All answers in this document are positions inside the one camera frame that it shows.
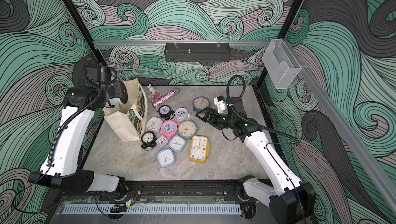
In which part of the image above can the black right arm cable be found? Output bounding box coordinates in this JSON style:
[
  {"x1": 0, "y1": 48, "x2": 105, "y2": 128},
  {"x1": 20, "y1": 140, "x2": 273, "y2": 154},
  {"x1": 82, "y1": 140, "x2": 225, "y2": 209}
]
[{"x1": 226, "y1": 74, "x2": 299, "y2": 143}]

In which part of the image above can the small white round clock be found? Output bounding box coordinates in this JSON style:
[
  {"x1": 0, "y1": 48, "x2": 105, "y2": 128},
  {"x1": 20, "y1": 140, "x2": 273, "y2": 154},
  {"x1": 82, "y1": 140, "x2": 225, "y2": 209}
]
[{"x1": 175, "y1": 107, "x2": 191, "y2": 123}]

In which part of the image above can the aluminium rail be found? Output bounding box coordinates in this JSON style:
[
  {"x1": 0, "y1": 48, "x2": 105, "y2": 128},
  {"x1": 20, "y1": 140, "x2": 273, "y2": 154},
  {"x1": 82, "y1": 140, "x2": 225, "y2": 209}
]
[
  {"x1": 281, "y1": 39, "x2": 396, "y2": 213},
  {"x1": 93, "y1": 39, "x2": 270, "y2": 47}
]

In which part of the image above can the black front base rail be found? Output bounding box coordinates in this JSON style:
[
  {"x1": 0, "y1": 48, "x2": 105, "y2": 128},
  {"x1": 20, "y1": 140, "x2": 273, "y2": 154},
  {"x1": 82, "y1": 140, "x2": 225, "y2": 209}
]
[{"x1": 58, "y1": 180, "x2": 248, "y2": 202}]

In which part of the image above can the white slotted cable duct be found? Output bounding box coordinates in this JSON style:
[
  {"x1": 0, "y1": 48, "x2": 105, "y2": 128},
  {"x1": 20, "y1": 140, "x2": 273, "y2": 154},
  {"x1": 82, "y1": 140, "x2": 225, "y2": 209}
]
[{"x1": 61, "y1": 204, "x2": 241, "y2": 215}]

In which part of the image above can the white square alarm clock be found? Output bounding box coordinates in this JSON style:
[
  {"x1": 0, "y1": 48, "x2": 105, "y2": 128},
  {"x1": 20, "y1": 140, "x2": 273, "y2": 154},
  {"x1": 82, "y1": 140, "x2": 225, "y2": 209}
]
[{"x1": 146, "y1": 117, "x2": 163, "y2": 132}]

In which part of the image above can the green round alarm clock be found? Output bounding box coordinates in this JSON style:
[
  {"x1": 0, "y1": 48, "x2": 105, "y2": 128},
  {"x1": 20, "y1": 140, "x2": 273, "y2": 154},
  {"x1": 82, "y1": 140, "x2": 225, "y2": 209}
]
[{"x1": 177, "y1": 120, "x2": 199, "y2": 140}]

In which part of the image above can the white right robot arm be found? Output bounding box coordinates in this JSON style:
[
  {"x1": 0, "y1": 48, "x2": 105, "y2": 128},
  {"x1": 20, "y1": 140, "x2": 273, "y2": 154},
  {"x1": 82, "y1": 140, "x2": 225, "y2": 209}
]
[{"x1": 196, "y1": 97, "x2": 316, "y2": 224}]

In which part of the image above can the blue round alarm clock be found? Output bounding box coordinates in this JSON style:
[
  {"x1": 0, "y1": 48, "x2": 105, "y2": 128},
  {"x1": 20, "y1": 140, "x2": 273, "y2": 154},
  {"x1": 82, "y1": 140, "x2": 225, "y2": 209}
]
[{"x1": 192, "y1": 97, "x2": 210, "y2": 112}]

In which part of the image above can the small pink square clock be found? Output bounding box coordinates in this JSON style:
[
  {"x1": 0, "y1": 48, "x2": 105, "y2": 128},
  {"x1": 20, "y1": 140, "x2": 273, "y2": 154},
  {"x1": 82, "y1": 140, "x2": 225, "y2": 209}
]
[{"x1": 156, "y1": 135, "x2": 169, "y2": 149}]

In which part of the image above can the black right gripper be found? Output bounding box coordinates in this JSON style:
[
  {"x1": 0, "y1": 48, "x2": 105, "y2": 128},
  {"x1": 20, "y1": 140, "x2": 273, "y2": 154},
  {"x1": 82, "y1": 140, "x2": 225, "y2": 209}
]
[{"x1": 197, "y1": 108, "x2": 236, "y2": 129}]

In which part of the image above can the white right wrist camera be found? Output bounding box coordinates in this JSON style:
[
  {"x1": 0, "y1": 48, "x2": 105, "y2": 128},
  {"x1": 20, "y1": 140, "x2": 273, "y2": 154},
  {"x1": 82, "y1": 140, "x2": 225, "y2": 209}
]
[{"x1": 213, "y1": 95, "x2": 227, "y2": 114}]

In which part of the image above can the small black twin-bell clock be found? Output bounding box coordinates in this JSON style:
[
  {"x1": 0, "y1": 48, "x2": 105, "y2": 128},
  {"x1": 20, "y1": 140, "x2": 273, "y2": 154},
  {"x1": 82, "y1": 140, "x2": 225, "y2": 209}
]
[{"x1": 158, "y1": 105, "x2": 175, "y2": 120}]

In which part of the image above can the black twin-bell alarm clock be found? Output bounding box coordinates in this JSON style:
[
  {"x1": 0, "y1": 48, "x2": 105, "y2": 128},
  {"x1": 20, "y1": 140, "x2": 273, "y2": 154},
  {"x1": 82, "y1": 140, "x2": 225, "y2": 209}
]
[{"x1": 141, "y1": 131, "x2": 157, "y2": 150}]

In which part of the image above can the blue square alarm clock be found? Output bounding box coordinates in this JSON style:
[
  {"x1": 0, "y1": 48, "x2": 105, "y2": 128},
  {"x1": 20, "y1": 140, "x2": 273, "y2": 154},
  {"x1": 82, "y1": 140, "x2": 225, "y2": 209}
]
[{"x1": 157, "y1": 148, "x2": 175, "y2": 168}]

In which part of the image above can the yellow rectangular alarm clock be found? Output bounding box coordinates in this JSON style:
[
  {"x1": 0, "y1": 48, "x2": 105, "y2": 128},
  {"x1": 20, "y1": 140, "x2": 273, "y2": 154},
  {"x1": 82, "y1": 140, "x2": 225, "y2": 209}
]
[{"x1": 189, "y1": 135, "x2": 210, "y2": 164}]

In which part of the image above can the light blue square clock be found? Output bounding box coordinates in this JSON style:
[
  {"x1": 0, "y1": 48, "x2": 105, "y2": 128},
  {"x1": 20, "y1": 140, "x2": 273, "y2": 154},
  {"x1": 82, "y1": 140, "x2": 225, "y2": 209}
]
[{"x1": 168, "y1": 135, "x2": 186, "y2": 154}]

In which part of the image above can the pink twin-bell alarm clock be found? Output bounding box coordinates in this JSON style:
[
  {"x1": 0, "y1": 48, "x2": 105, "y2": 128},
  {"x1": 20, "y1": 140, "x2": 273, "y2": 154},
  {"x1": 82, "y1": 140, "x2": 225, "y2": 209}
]
[{"x1": 160, "y1": 120, "x2": 178, "y2": 140}]

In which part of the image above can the aluminium back rail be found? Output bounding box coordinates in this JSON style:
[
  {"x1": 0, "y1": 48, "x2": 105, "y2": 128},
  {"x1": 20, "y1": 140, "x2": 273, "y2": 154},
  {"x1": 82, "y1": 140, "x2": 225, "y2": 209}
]
[{"x1": 93, "y1": 39, "x2": 270, "y2": 47}]

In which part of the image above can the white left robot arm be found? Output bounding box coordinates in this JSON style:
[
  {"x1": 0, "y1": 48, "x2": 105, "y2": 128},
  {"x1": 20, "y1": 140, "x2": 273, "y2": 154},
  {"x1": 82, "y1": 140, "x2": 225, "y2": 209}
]
[{"x1": 28, "y1": 65, "x2": 128, "y2": 198}]

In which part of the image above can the aluminium right rail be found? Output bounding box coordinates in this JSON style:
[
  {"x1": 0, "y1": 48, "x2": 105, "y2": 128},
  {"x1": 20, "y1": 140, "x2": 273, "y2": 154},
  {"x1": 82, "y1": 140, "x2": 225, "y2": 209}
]
[{"x1": 281, "y1": 39, "x2": 396, "y2": 213}]

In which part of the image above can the black perforated wall shelf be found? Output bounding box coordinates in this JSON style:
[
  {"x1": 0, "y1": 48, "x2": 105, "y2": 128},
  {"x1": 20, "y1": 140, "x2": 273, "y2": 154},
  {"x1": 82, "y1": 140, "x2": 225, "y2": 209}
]
[{"x1": 164, "y1": 42, "x2": 231, "y2": 63}]

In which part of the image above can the cream floral canvas bag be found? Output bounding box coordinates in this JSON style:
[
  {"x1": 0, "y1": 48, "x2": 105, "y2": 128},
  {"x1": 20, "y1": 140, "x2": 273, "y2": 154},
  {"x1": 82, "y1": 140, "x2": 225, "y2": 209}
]
[{"x1": 103, "y1": 79, "x2": 150, "y2": 141}]

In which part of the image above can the white bunny figurine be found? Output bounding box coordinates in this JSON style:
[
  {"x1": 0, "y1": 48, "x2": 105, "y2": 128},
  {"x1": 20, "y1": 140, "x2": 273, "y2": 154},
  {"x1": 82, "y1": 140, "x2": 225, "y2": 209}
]
[{"x1": 147, "y1": 84, "x2": 156, "y2": 99}]

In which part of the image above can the clear plastic wall holder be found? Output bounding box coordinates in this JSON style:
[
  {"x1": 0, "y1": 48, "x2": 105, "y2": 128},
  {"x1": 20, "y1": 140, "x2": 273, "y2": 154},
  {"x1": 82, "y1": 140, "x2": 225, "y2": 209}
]
[{"x1": 263, "y1": 39, "x2": 301, "y2": 90}]

